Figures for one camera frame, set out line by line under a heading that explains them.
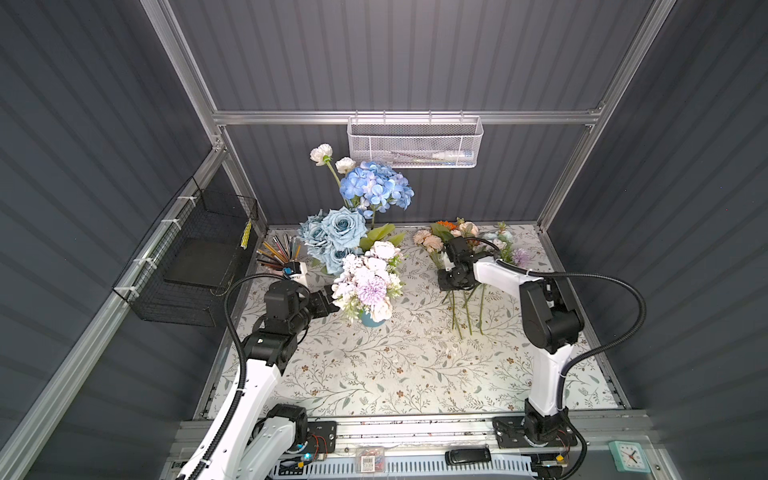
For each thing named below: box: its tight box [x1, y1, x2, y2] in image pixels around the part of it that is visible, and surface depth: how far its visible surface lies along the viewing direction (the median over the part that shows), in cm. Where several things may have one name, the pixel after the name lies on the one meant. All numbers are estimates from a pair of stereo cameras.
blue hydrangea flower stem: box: [339, 160, 414, 229], surface depth 68 cm
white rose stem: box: [310, 143, 356, 188], surface depth 77 cm
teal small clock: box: [608, 440, 651, 473], surface depth 71 cm
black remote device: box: [445, 444, 492, 464], surface depth 70 cm
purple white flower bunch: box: [331, 240, 405, 323], surface depth 65 cm
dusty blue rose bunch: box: [297, 206, 368, 275], surface depth 65 cm
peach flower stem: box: [413, 230, 444, 269], surface depth 111 cm
